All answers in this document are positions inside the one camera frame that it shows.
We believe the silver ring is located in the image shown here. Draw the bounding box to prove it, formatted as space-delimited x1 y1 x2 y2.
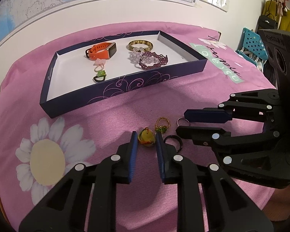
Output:
176 117 190 127

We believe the person's right forearm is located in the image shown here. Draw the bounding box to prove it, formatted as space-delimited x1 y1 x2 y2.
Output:
263 184 290 223

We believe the black handbag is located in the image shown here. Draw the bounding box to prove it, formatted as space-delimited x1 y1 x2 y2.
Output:
257 14 279 31

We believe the teal perforated plastic rack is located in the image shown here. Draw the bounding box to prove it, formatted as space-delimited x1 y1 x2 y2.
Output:
235 27 269 70

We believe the white red hanging ornament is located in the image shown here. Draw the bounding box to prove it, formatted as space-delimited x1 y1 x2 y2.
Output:
278 0 290 13

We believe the yellow garment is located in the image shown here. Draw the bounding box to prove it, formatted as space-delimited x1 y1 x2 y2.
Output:
261 0 290 34

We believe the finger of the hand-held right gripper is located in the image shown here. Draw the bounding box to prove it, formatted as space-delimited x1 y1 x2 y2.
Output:
184 88 281 124
175 126 281 172

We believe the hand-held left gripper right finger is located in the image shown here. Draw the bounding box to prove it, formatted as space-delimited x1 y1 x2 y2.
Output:
155 133 273 232

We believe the orange smart watch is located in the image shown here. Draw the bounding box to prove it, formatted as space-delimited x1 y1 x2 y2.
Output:
85 42 117 61

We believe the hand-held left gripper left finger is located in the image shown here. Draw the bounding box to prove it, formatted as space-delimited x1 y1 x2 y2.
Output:
19 131 139 232

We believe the pink floral tablecloth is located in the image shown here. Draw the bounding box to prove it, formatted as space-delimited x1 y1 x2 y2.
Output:
0 22 283 232

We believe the colourful wall map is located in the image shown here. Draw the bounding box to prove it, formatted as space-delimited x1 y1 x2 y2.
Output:
0 0 196 56

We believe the pink bead ring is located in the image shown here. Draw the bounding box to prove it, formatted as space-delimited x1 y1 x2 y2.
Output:
94 58 107 72

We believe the orange green bead ring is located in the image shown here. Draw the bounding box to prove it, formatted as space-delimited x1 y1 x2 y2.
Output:
155 117 171 133

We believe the clear crystal bracelet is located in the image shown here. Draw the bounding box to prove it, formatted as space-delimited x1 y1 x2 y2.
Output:
129 48 150 64

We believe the navy patterned box tray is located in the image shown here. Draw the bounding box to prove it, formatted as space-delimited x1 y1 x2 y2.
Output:
39 30 208 119

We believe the black ring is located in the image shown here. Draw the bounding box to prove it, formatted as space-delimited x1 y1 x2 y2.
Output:
164 135 183 153

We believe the purple beaded bracelet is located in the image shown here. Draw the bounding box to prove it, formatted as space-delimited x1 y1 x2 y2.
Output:
138 51 169 70

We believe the amber bangle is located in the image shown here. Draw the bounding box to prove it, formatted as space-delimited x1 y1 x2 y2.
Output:
128 40 153 52

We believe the yellow bead ring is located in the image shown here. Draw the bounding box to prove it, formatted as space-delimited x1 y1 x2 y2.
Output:
138 128 157 148

